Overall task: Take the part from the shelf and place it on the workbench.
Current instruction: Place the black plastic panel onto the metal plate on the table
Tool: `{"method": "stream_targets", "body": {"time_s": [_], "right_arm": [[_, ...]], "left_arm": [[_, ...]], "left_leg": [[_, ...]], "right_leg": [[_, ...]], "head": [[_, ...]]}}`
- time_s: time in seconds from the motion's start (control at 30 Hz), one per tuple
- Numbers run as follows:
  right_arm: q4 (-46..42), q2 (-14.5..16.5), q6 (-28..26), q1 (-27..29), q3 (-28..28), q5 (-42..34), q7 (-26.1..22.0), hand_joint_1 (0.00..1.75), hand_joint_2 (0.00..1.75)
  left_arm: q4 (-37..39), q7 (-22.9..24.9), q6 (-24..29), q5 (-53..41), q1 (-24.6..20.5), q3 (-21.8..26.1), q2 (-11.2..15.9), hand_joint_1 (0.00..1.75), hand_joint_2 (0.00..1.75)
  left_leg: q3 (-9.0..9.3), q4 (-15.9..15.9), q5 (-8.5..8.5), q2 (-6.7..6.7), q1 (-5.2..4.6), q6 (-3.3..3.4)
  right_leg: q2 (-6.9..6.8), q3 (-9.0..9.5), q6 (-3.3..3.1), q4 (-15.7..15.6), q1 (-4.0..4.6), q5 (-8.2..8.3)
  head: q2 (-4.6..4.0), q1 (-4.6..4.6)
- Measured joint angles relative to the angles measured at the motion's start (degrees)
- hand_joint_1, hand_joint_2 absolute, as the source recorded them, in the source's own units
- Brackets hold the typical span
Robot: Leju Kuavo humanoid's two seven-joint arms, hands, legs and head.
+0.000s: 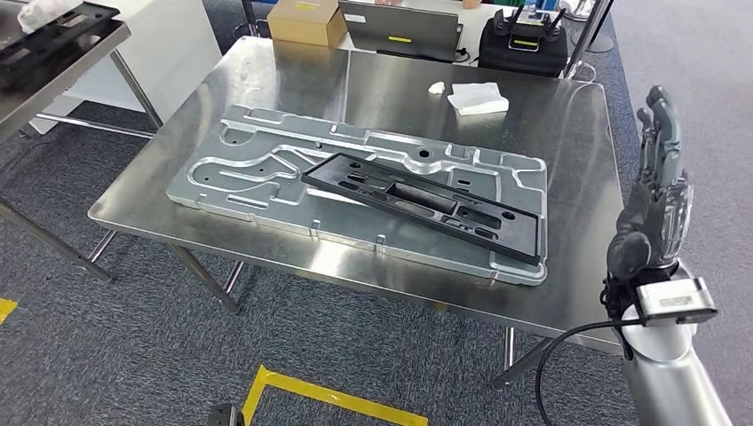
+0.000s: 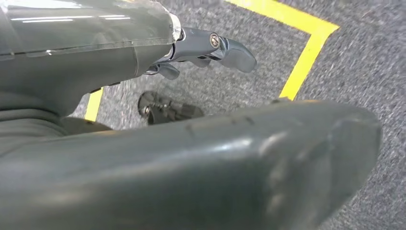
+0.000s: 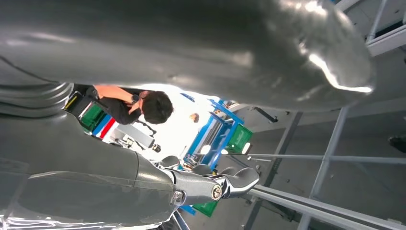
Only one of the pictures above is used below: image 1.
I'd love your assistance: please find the black plastic frame part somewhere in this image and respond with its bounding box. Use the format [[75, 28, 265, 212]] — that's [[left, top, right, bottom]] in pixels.
[[301, 152, 543, 267], [0, 3, 123, 91]]

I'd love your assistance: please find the stainless steel workbench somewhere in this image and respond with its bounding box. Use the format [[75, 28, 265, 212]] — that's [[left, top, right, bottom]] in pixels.
[[86, 35, 626, 391]]

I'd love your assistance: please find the aluminium fixture plate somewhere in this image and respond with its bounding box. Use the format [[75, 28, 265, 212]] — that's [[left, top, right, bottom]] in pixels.
[[166, 104, 550, 288]]

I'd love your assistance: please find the white tissue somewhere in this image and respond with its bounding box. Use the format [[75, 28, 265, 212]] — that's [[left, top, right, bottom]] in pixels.
[[446, 81, 511, 117]]

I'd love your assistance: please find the grey case with yellow label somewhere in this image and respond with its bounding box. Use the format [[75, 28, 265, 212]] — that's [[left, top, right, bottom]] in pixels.
[[337, 0, 466, 64]]

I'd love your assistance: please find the brown cardboard box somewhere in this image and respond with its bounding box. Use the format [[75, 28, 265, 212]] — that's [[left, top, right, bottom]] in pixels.
[[266, 0, 349, 50]]

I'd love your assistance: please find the black bag with yellow label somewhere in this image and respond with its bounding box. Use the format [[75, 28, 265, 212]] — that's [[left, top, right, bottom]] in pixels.
[[477, 5, 570, 78]]

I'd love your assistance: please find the white cabinet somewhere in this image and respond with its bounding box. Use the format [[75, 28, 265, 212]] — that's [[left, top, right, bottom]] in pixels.
[[29, 0, 224, 136]]

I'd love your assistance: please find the grey metal pole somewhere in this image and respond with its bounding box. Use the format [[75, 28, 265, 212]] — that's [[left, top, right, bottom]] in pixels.
[[561, 0, 616, 81]]

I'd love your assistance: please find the stainless steel table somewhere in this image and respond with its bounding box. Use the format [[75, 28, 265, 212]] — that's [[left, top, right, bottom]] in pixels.
[[0, 0, 165, 285]]

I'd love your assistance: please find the clear plastic bag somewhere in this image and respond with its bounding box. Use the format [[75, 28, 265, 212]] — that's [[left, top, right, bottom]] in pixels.
[[16, 0, 84, 36]]

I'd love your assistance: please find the black camera cable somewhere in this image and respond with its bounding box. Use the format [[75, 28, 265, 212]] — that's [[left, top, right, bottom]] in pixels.
[[533, 317, 644, 426]]

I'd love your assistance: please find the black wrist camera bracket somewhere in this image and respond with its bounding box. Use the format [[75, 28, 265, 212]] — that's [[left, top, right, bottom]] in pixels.
[[599, 274, 642, 332]]

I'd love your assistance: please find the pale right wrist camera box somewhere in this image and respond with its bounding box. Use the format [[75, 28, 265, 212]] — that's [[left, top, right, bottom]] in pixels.
[[636, 277, 719, 327]]

